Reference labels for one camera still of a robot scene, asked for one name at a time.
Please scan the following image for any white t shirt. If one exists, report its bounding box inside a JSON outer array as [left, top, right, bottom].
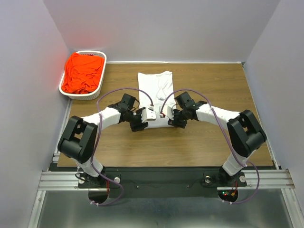
[[137, 71, 173, 129]]

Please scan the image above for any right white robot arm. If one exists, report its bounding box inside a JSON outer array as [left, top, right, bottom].
[[160, 92, 267, 185]]

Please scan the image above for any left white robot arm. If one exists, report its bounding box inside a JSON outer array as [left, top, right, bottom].
[[57, 94, 149, 187]]

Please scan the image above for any white plastic laundry basket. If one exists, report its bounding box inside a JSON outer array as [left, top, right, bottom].
[[58, 50, 107, 100]]

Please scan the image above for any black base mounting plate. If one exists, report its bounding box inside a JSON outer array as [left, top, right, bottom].
[[74, 167, 247, 203]]

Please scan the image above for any orange t shirt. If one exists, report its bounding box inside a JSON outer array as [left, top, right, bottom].
[[61, 52, 105, 95]]

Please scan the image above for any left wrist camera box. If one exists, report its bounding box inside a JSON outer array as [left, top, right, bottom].
[[141, 108, 156, 123]]

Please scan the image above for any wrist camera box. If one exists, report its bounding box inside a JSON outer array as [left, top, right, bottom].
[[159, 105, 174, 120], [141, 108, 156, 123]]

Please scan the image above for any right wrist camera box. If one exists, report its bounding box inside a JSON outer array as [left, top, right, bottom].
[[159, 105, 174, 120]]

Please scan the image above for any aluminium frame rail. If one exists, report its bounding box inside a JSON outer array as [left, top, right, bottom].
[[27, 99, 81, 228]]

